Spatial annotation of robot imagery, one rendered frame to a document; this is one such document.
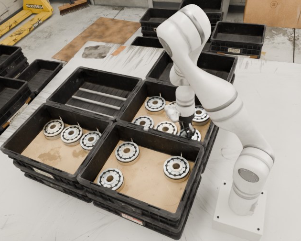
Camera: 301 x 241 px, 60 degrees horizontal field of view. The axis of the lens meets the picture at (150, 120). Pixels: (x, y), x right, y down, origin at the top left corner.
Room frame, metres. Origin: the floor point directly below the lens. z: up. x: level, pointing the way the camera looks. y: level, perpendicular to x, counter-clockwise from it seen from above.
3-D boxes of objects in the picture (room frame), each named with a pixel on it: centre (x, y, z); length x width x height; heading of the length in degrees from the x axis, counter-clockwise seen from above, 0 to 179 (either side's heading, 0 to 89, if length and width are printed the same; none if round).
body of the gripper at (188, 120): (0.71, -0.14, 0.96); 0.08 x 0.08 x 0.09
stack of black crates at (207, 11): (2.40, -0.65, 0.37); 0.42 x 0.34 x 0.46; 62
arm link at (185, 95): (0.71, -0.15, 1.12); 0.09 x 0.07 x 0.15; 79
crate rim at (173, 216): (0.55, 0.06, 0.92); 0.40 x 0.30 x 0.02; 59
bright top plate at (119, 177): (0.54, 0.19, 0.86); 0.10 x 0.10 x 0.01
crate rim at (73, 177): (0.75, 0.40, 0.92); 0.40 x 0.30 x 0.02; 59
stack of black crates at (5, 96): (1.56, 1.09, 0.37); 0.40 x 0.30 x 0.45; 152
